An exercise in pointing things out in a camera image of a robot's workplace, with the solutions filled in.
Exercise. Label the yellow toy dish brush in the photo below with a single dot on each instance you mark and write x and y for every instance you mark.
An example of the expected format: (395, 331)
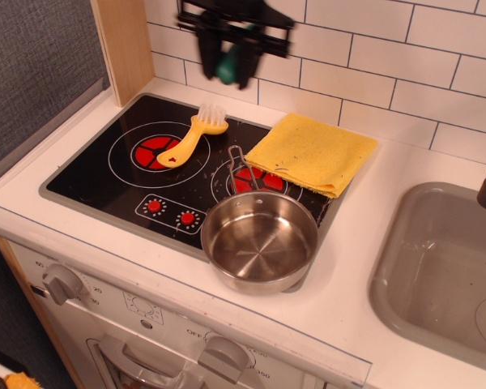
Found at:
(209, 120)

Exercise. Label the white toy oven front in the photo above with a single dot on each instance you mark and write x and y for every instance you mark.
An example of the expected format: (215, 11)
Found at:
(112, 338)

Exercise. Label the yellow black object bottom left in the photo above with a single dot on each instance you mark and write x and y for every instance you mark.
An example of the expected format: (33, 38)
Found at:
(18, 381)

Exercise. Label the small steel saucepan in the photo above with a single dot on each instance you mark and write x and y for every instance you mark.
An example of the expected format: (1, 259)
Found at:
(259, 242)

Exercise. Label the grey oven knob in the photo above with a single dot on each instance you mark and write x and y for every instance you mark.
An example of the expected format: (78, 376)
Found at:
(224, 358)
(61, 283)

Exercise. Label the red stove knob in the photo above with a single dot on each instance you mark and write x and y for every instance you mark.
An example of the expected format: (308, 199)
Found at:
(154, 206)
(188, 218)

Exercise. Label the red right stove knob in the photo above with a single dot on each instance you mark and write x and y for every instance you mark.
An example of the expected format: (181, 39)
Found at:
(188, 218)

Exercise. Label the red left stove knob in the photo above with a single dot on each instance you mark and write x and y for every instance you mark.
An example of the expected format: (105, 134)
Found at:
(154, 206)

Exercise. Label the light wooden post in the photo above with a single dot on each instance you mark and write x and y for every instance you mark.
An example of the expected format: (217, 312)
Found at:
(125, 42)

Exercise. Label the grey plastic sink basin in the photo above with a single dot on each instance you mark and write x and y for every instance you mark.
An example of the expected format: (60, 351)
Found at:
(429, 284)

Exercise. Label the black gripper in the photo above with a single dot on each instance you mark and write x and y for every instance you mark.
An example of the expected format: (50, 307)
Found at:
(215, 22)

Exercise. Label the grey left oven knob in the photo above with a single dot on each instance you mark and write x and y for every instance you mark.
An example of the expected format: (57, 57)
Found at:
(61, 283)

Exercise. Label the grey right oven knob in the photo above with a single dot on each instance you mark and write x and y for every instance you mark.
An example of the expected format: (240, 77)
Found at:
(224, 358)

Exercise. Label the yellow folded towel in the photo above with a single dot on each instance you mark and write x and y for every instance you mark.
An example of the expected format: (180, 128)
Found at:
(317, 156)

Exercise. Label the green toy pickle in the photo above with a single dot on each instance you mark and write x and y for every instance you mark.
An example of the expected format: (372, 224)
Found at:
(226, 70)

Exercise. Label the black toy stovetop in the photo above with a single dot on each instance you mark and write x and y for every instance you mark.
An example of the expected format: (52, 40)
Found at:
(115, 175)

